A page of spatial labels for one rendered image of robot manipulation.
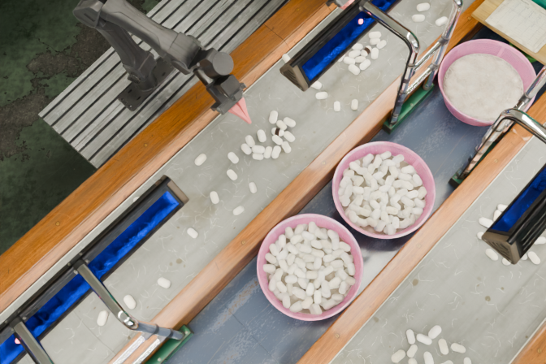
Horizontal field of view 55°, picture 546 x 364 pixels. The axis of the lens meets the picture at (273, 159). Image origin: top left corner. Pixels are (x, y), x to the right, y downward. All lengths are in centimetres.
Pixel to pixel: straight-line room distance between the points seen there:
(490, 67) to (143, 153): 103
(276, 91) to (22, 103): 150
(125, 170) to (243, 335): 55
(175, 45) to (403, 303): 85
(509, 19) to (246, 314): 112
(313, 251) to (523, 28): 88
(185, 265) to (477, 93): 94
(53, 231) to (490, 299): 114
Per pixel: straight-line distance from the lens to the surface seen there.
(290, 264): 138
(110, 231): 109
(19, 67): 286
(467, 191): 146
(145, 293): 144
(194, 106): 154
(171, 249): 144
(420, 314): 139
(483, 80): 164
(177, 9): 188
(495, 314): 143
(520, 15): 174
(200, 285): 138
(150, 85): 169
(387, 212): 143
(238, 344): 144
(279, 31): 164
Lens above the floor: 210
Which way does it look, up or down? 68 degrees down
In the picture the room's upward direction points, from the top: 12 degrees counter-clockwise
